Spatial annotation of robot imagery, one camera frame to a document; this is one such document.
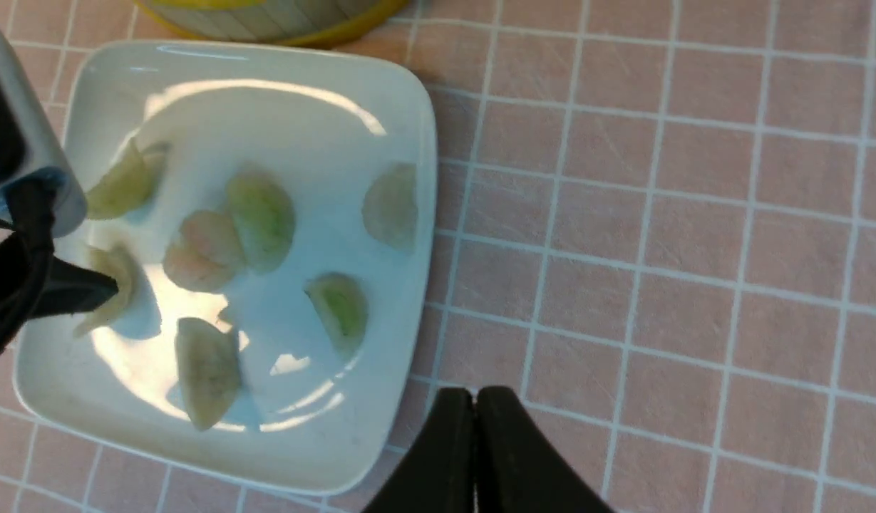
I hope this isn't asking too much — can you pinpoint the pink checkered tablecloth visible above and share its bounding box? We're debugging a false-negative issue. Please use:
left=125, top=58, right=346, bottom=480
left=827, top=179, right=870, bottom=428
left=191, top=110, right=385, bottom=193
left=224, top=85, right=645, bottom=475
left=0, top=1, right=876, bottom=512

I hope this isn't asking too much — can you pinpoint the green dumpling plate front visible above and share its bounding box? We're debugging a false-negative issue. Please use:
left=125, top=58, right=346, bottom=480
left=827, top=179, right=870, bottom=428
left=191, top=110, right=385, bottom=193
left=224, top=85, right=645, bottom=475
left=304, top=272, right=369, bottom=363

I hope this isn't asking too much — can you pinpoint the pale green dumpling plate left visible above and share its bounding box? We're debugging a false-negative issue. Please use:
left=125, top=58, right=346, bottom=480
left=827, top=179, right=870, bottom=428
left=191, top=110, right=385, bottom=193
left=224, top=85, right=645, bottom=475
left=86, top=138, right=172, bottom=220

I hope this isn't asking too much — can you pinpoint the pink shrimp dumpling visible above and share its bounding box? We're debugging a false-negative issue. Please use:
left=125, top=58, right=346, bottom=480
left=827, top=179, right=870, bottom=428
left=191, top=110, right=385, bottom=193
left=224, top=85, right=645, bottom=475
left=162, top=209, right=247, bottom=293

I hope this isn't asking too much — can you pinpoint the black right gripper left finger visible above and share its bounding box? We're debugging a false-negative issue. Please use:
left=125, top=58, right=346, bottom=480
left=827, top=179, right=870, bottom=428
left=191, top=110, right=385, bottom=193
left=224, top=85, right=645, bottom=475
left=365, top=388, right=475, bottom=512

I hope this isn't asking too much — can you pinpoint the pale dumpling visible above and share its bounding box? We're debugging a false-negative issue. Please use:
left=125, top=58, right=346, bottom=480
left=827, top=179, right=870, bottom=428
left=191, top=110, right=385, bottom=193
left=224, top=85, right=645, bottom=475
left=73, top=244, right=140, bottom=338
left=361, top=162, right=418, bottom=252

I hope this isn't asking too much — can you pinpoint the bamboo steamer basket yellow rim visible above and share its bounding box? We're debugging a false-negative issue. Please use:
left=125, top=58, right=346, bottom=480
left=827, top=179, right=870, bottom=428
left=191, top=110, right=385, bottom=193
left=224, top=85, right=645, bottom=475
left=137, top=1, right=409, bottom=49

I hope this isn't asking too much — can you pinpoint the white square plate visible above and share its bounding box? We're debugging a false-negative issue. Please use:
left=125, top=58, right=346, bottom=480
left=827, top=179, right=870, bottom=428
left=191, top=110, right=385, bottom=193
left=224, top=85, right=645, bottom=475
left=14, top=41, right=437, bottom=496

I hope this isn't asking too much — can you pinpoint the green dumpling on plate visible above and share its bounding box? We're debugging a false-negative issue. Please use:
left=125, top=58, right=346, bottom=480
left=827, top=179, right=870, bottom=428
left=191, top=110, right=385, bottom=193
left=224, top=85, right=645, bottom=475
left=225, top=167, right=297, bottom=275

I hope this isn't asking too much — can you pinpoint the pale dumpling plate bottom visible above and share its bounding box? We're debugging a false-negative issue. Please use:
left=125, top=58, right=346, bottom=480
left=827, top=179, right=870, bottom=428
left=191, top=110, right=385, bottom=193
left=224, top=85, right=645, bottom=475
left=174, top=317, right=242, bottom=432

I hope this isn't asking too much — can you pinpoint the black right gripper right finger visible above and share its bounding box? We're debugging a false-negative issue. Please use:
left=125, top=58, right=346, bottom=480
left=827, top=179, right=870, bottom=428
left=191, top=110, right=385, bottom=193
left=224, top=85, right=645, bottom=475
left=475, top=386, right=613, bottom=512

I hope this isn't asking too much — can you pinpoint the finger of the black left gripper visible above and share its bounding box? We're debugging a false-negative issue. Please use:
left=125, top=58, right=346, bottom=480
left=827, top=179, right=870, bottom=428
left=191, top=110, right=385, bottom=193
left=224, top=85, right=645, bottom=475
left=24, top=256, right=119, bottom=318

